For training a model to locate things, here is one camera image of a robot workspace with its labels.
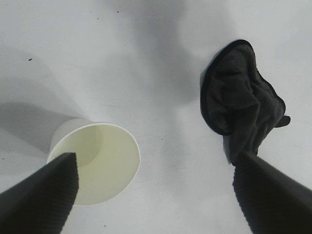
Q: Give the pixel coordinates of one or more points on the white paper cup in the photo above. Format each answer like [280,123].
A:
[109,165]

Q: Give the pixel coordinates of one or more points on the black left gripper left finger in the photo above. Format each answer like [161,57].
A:
[36,200]

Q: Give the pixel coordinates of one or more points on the dark grey microfibre cloth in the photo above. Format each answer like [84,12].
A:
[234,97]

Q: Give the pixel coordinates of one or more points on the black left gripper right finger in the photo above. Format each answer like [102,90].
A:
[275,202]

